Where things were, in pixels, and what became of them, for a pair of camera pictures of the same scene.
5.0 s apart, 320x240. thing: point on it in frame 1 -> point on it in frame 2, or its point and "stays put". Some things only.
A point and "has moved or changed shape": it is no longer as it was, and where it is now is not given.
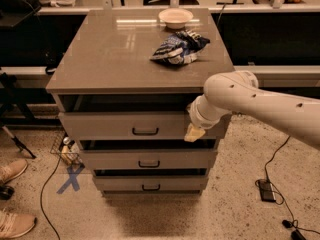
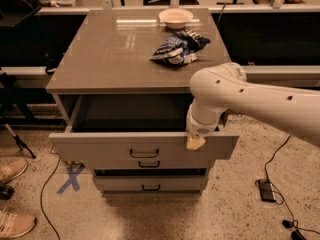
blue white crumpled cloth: (180, 49) stays put
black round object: (6, 192) stays put
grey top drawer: (130, 125) has moved or changed shape
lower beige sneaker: (15, 225) stays put
